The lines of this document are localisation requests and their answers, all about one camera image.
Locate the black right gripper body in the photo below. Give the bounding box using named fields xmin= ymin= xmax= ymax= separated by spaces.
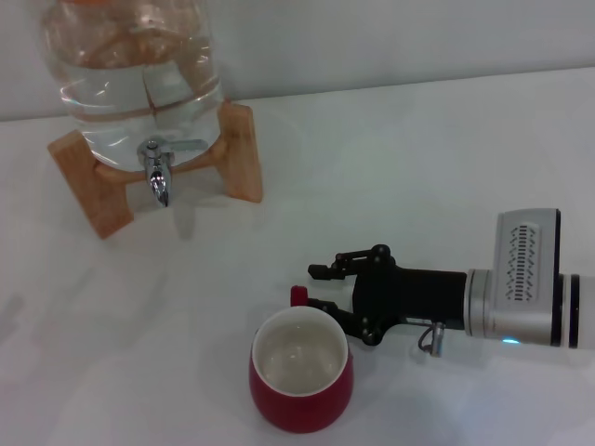
xmin=350 ymin=259 xmax=469 ymax=336

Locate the red ceramic cup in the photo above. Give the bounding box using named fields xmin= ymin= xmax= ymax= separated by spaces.
xmin=248 ymin=283 xmax=357 ymax=422

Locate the chrome faucet tap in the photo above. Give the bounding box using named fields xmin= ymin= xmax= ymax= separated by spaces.
xmin=136 ymin=137 xmax=208 ymax=208

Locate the wooden dispenser stand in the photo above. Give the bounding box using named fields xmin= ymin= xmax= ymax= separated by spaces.
xmin=46 ymin=100 xmax=264 ymax=241

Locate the glass water dispenser jar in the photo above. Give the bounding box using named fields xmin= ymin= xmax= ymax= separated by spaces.
xmin=34 ymin=0 xmax=228 ymax=174

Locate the grey gripper cable connector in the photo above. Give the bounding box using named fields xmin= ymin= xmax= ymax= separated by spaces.
xmin=416 ymin=321 xmax=448 ymax=359

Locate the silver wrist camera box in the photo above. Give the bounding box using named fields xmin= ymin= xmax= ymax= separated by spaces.
xmin=492 ymin=207 xmax=562 ymax=306

